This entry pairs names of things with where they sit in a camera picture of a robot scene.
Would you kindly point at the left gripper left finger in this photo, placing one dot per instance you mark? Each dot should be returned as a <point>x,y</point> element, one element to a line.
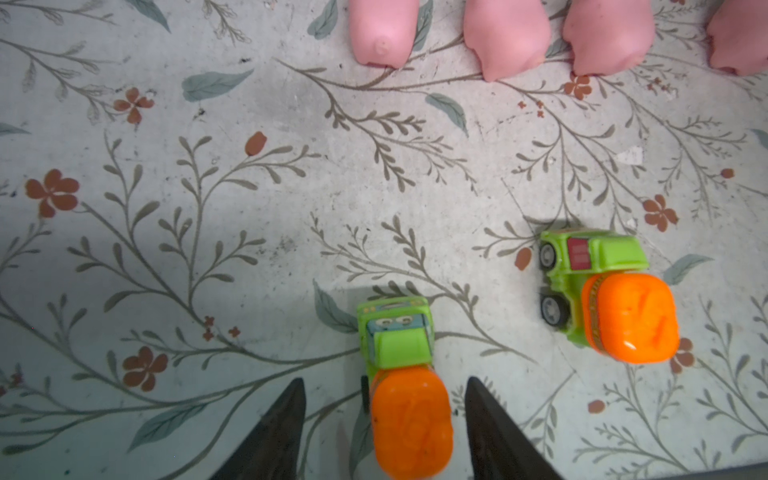
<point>271,449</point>

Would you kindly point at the green orange toy truck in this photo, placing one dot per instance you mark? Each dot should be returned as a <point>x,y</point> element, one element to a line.
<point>403,396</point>

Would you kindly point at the orange green mixer truck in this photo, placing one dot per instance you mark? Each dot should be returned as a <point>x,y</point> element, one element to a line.
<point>601,295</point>

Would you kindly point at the pink pig toy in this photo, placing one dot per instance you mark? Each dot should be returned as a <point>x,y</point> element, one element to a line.
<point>382,32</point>
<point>608,36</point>
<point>508,37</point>
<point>738,32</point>

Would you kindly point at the floral patterned mat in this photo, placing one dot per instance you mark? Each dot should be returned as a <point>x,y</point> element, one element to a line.
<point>196,196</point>

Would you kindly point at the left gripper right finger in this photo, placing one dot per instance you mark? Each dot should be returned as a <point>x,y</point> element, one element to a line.
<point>499,449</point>

